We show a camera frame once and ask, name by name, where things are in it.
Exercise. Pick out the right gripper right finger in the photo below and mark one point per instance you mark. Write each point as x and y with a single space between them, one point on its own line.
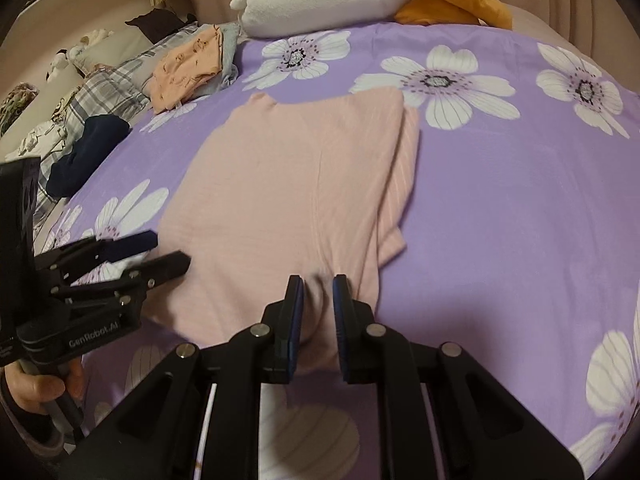
441 415

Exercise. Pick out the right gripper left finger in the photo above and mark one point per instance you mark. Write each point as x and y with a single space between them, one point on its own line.
196 415

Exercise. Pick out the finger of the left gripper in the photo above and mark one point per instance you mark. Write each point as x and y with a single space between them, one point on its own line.
133 285
74 260

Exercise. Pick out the pink striped knit sweater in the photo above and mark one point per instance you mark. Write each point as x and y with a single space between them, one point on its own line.
312 189

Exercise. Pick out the colourful clothes pile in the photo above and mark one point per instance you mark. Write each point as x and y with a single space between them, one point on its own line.
14 104

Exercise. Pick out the person's left hand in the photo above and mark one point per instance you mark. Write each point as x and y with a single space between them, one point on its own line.
31 392

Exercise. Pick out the dark navy garment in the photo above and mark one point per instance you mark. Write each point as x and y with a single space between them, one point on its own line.
100 137

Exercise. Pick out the grey plaid blanket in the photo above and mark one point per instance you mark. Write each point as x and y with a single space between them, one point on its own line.
108 90

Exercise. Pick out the purple floral bed sheet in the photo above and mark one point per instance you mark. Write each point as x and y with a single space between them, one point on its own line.
522 229

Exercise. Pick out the black white plush toy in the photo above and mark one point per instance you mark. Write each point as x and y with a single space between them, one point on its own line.
66 57

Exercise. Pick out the orange patterned folded garment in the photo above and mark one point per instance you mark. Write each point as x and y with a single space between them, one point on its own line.
186 68

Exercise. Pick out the dark brown cloth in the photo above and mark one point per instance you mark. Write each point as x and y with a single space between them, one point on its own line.
160 23

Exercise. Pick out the grey folded garment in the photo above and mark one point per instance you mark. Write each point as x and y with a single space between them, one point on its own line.
229 72

